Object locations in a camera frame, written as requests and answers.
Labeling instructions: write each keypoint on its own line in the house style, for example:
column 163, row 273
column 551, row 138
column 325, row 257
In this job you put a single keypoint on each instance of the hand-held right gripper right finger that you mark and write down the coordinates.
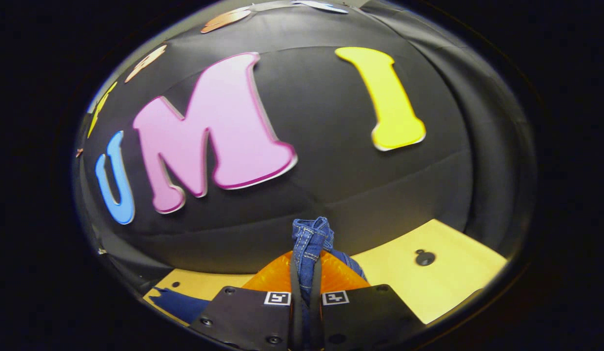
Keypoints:
column 317, row 314

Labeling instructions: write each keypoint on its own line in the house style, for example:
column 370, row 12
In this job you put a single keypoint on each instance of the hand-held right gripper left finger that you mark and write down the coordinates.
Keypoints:
column 295, row 304

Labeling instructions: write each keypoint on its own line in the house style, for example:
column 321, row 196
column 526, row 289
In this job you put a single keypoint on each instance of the blue denim jeans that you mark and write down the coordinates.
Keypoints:
column 309, row 239

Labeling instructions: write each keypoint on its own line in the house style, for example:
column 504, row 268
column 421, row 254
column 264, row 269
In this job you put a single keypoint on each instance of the black backdrop cloth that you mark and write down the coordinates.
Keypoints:
column 331, row 195

